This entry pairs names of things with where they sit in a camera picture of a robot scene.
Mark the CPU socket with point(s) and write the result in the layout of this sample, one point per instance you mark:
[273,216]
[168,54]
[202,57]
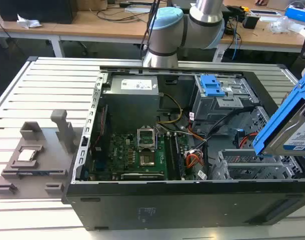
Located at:
[146,160]

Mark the blue empty disk carrier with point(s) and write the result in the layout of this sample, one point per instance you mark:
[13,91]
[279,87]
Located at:
[212,86]

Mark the green motherboard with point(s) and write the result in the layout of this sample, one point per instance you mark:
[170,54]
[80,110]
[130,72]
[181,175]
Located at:
[122,155]

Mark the grey power supply unit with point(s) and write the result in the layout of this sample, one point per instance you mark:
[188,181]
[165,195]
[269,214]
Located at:
[132,105]

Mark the small black box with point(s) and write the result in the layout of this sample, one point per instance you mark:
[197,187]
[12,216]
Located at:
[251,22]

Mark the hard disk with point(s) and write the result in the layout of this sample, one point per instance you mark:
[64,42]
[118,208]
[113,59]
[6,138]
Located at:
[292,130]

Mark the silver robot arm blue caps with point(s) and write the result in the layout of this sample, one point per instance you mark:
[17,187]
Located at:
[167,35]

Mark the blue cardboard box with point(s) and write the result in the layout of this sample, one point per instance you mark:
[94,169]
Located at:
[298,13]

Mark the wooden desk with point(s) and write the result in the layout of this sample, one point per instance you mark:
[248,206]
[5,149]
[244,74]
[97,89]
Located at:
[92,27]

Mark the crumpled white paper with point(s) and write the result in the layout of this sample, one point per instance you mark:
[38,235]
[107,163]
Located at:
[27,22]

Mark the grey metal drive cage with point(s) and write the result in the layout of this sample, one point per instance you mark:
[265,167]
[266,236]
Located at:
[230,103]

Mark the yellow tool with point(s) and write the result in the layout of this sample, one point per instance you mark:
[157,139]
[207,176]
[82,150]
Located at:
[243,9]

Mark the clear plastic bag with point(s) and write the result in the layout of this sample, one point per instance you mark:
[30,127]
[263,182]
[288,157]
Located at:
[285,23]

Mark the metal disk bay cage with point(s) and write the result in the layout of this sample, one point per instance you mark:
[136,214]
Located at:
[245,172]

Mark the black open PC case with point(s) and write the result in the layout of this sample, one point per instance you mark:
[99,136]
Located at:
[167,207]

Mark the brown cardboard box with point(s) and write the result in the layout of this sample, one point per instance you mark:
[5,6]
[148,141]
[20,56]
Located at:
[91,4]

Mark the RAM stick on rack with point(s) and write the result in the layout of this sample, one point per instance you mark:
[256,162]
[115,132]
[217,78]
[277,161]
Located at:
[40,173]

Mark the black graphics card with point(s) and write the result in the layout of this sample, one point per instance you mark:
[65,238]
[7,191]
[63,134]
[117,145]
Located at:
[142,176]

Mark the silver CPU on rack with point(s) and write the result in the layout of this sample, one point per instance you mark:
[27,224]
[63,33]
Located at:
[27,155]

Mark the white label sheet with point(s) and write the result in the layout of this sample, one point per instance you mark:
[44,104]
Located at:
[219,55]

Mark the grey parts rack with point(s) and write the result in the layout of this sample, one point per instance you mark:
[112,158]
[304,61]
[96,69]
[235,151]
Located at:
[50,160]

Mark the black computer tower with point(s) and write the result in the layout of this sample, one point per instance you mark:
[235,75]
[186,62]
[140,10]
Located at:
[35,11]

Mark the black RAM stick in slot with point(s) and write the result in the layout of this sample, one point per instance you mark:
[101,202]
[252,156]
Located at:
[180,160]

